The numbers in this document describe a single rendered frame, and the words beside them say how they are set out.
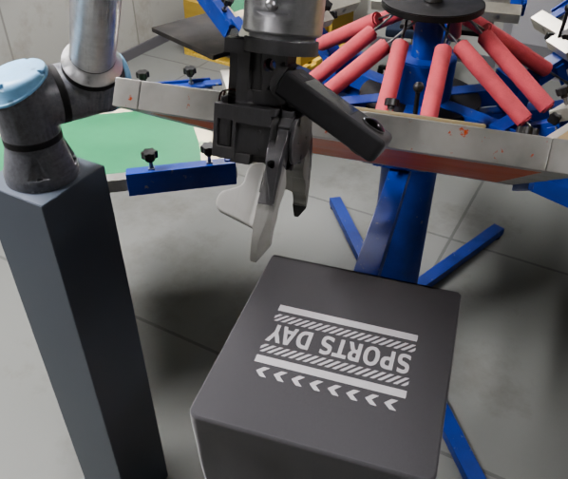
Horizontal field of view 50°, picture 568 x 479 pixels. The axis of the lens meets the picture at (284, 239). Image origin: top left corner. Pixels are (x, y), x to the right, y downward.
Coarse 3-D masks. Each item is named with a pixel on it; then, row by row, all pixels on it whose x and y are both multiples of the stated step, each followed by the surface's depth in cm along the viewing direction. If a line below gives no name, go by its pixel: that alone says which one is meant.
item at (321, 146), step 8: (184, 120) 89; (192, 120) 85; (312, 144) 101; (320, 144) 96; (328, 144) 92; (336, 144) 88; (312, 152) 146; (320, 152) 136; (328, 152) 127; (336, 152) 119; (344, 152) 112; (352, 152) 106; (360, 160) 144
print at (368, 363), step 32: (288, 320) 131; (320, 320) 131; (352, 320) 131; (288, 352) 124; (320, 352) 124; (352, 352) 124; (384, 352) 124; (288, 384) 117; (320, 384) 117; (352, 384) 117; (384, 384) 117
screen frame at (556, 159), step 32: (128, 96) 81; (160, 96) 80; (192, 96) 79; (320, 128) 75; (416, 128) 72; (448, 128) 71; (480, 128) 70; (480, 160) 70; (512, 160) 69; (544, 160) 68
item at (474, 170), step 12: (384, 156) 100; (396, 156) 92; (408, 156) 86; (420, 156) 81; (432, 156) 76; (420, 168) 133; (432, 168) 120; (444, 168) 110; (456, 168) 101; (468, 168) 94; (480, 168) 88; (492, 168) 82; (504, 168) 77; (492, 180) 129; (504, 180) 117
